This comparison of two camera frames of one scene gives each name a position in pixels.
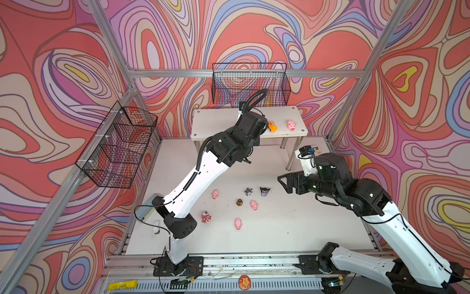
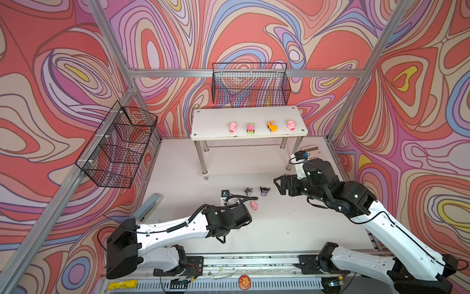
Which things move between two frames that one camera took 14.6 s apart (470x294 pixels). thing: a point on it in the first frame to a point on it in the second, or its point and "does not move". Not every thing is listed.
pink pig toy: x=291 y=125 does not move
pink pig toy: x=254 y=205 does not move
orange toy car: x=272 y=127 does not move
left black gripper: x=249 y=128 to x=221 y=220
